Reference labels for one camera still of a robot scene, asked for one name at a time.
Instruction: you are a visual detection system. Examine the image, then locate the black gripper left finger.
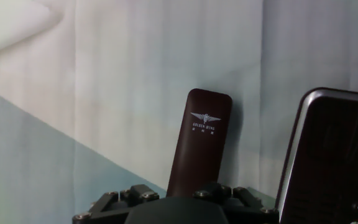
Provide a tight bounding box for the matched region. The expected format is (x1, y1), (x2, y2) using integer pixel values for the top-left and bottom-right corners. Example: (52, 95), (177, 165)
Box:
(71, 184), (161, 224)

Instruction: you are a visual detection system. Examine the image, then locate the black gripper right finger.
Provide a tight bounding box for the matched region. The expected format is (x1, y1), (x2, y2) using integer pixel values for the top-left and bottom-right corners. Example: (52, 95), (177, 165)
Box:
(192, 182), (280, 224)

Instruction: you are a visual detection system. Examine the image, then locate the maroon telephone handset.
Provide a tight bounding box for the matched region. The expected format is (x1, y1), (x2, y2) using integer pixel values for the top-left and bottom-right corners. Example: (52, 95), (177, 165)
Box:
(165, 88), (233, 198)

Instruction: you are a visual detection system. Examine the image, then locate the maroon telephone base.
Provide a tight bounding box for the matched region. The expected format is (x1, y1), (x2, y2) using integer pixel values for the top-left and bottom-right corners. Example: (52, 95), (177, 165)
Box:
(274, 87), (358, 224)

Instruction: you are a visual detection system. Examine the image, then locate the blue green patterned tablecloth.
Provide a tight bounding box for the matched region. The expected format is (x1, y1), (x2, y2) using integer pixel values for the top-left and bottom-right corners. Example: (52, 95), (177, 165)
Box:
(0, 0), (358, 224)

